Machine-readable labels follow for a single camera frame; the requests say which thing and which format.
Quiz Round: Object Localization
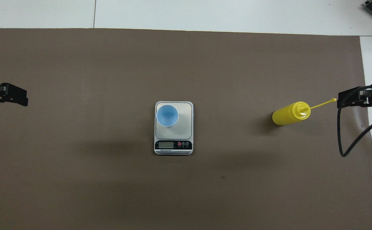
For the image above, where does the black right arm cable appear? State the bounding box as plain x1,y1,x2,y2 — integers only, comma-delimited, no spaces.
337,91,372,157

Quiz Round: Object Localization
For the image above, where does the brown paper mat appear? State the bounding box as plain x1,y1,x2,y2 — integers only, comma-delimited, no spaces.
0,28,372,230

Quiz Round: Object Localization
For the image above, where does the yellow squeeze bottle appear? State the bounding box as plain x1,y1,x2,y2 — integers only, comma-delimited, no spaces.
272,98,337,126

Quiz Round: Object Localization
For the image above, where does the light blue plastic cup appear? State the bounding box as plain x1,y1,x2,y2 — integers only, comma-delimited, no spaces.
156,104,179,127

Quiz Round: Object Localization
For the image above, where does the silver digital kitchen scale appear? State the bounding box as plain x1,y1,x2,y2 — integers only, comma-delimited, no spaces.
154,101,194,156

